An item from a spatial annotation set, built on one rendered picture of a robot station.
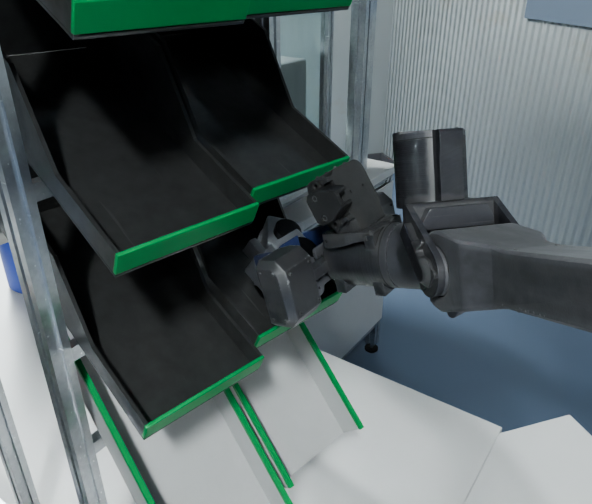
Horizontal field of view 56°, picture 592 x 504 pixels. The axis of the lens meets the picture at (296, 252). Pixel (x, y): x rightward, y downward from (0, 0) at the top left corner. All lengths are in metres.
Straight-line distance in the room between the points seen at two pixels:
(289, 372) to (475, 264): 0.44
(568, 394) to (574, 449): 1.52
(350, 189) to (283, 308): 0.12
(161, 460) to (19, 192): 0.32
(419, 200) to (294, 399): 0.39
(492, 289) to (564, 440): 0.70
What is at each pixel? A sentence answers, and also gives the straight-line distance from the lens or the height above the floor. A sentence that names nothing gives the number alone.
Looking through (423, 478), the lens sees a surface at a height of 0.86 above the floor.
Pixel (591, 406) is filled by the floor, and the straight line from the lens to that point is 2.54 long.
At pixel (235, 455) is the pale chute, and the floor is 1.05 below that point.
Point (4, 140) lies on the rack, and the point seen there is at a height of 1.43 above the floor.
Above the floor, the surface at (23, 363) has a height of 0.86.
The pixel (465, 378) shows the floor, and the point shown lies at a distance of 2.48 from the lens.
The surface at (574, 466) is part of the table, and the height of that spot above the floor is 0.86.
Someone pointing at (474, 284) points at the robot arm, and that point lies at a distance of 0.37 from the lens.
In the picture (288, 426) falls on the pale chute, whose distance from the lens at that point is 0.74.
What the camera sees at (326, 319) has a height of 0.42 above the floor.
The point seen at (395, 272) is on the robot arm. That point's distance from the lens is 0.46.
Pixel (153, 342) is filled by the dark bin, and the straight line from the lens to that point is 0.56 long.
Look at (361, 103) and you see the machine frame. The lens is 1.92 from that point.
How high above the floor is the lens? 1.55
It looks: 28 degrees down
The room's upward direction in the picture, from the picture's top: straight up
